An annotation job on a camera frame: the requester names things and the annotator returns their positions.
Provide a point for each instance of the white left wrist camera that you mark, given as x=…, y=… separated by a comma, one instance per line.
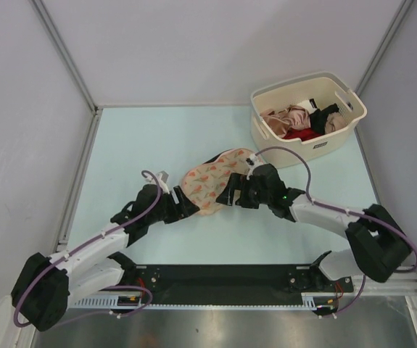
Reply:
x=162, y=178

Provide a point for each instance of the black garment in basket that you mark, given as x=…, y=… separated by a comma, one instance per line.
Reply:
x=318, y=118

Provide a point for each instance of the pink satin garment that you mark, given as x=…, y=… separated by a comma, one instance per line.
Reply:
x=293, y=118

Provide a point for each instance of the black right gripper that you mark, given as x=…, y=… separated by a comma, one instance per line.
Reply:
x=239, y=182

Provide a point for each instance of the black lace bra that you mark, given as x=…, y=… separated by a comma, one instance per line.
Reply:
x=213, y=157

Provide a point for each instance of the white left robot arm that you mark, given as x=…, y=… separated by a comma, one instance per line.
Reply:
x=48, y=285

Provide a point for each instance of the beige garment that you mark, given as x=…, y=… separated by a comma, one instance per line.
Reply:
x=335, y=122

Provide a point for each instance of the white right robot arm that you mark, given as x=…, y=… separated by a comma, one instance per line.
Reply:
x=377, y=247

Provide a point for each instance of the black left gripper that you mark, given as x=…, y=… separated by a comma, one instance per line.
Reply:
x=181, y=209

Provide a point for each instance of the white slotted cable duct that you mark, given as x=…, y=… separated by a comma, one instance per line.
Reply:
x=131, y=302

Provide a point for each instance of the cream plastic laundry basket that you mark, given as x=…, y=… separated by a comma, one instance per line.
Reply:
x=325, y=89

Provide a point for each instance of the pink floral mesh laundry bag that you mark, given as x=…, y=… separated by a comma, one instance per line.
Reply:
x=204, y=183

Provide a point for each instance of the red garment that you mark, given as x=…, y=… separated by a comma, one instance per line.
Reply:
x=305, y=134

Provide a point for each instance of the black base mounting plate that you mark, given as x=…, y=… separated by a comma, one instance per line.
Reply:
x=235, y=285

